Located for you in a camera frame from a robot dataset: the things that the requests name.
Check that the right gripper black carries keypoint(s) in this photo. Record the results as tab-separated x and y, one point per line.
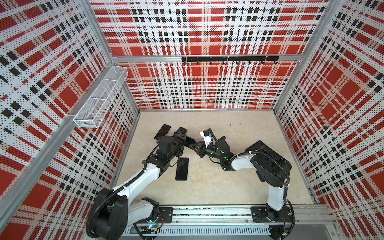
201	149

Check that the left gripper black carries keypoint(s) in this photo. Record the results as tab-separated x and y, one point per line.
180	141

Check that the black smartphone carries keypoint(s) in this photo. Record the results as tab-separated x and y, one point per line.
163	131
189	142
182	169
181	131

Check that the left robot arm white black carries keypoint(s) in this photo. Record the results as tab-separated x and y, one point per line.
114	210

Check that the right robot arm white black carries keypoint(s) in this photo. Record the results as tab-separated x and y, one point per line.
270	167

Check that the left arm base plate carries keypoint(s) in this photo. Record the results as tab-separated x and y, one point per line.
161	215

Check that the white wire mesh shelf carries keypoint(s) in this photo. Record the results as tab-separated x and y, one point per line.
94	110

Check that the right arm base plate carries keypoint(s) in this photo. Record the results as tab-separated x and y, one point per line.
266	214

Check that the black hook rail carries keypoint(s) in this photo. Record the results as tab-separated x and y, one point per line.
230	59

